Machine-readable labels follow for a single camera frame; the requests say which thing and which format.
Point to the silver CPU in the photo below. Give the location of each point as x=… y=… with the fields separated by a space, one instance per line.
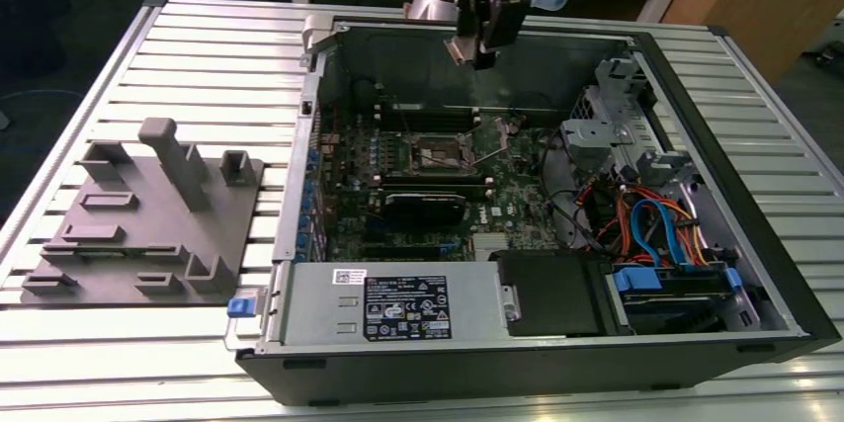
x=458 y=51

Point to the metal locking lever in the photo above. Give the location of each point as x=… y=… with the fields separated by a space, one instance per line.
x=407 y=124
x=498 y=147

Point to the CPU socket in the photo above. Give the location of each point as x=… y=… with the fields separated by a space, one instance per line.
x=442 y=152

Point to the metal disk bay cage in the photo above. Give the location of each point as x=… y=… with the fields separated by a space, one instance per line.
x=587 y=133

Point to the green motherboard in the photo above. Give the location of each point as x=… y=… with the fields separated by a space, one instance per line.
x=521 y=194

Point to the black graphics card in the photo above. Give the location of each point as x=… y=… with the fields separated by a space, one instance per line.
x=422 y=212

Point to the small silver heatsink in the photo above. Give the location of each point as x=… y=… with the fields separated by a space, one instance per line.
x=491 y=241

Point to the black drive housing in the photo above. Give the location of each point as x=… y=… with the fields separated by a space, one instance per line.
x=554 y=293

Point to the hard disk in blue carrier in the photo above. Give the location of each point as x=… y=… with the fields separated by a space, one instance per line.
x=637 y=278

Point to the grey power supply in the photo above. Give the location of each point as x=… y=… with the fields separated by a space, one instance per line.
x=310 y=303

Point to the grey parts rack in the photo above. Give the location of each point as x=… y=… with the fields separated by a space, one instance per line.
x=153 y=224

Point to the blue case latch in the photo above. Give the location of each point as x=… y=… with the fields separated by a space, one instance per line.
x=239 y=307

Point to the black PC case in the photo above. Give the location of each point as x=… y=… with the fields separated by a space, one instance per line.
x=462 y=377

